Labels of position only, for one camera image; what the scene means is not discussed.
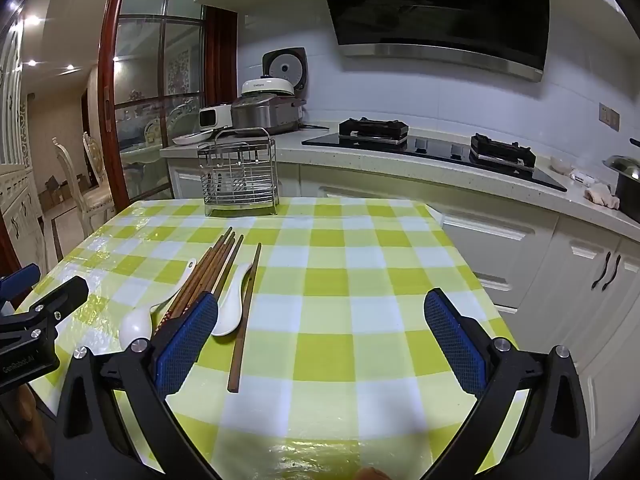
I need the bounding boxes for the single wooden chopstick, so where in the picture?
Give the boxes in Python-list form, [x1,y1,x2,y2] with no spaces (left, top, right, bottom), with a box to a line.
[227,242,262,394]

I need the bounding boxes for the green checked tablecloth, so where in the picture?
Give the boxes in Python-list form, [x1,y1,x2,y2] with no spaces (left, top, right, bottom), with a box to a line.
[17,196,531,480]

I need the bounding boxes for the black pot with metal lid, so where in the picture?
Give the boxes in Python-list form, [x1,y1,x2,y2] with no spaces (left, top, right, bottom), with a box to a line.
[602,155,640,224]

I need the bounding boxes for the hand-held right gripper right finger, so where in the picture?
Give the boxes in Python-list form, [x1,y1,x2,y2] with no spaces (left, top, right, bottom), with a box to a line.
[424,287,591,480]

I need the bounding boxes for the black cabinet door handle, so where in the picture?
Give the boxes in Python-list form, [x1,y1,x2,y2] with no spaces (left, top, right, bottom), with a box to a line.
[591,252,612,290]
[602,255,622,291]

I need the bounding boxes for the red framed glass sliding door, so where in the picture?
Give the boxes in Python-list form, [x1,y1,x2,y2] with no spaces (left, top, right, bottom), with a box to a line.
[97,0,238,206]

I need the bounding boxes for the beige rag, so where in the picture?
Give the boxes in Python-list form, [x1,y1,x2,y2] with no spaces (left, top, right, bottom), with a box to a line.
[585,182,621,210]

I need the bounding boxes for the white ornate display cabinet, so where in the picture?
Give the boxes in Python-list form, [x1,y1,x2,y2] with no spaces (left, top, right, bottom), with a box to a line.
[0,25,51,281]

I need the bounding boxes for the white plate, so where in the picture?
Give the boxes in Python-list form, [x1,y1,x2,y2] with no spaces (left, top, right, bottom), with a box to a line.
[172,130,217,146]

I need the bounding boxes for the bundle of wooden chopsticks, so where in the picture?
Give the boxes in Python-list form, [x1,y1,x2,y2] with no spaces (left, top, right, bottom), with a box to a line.
[152,226,245,336]

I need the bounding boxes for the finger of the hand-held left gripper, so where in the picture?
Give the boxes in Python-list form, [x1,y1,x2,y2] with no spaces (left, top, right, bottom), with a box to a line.
[0,262,42,306]
[10,276,90,333]

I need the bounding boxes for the black glass gas cooktop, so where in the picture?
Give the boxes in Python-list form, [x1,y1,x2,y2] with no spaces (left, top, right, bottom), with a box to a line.
[301,127,568,192]

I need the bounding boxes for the grey rice cooker open lid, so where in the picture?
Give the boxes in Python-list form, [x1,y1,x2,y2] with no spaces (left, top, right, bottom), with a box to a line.
[262,47,307,83]

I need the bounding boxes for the black burner grate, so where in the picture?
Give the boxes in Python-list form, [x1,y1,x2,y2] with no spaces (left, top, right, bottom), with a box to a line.
[470,133,537,169]
[339,117,408,143]

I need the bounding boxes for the silver cooker white lid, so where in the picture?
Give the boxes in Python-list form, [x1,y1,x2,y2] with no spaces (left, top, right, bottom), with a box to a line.
[231,77,307,137]

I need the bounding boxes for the metal wire utensil rack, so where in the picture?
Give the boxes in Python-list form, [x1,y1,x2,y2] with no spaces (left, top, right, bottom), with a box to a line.
[197,127,280,217]

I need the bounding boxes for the white kitchen base cabinets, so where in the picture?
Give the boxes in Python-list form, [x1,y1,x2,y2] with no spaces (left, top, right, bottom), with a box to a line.
[167,157,640,461]

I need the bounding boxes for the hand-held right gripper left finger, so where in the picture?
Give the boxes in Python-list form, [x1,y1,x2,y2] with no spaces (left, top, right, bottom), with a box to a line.
[52,290,221,480]

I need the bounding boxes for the small white appliance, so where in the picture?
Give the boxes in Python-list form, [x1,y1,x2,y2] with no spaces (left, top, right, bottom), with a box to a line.
[199,104,234,130]

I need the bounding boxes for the cardboard boxes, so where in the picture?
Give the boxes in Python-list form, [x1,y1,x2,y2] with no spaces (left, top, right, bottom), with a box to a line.
[44,175,76,197]

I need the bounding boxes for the wall socket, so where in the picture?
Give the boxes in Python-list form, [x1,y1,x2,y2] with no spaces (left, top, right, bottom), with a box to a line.
[599,102,621,131]

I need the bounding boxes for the round dining table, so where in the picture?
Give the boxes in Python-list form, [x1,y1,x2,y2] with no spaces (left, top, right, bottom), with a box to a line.
[120,144,162,171]

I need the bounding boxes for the black range hood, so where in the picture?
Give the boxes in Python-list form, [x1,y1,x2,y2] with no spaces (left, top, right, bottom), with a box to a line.
[316,0,551,83]

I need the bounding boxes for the white ceramic spoon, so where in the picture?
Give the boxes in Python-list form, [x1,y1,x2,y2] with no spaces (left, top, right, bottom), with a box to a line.
[210,262,253,337]
[119,258,197,352]

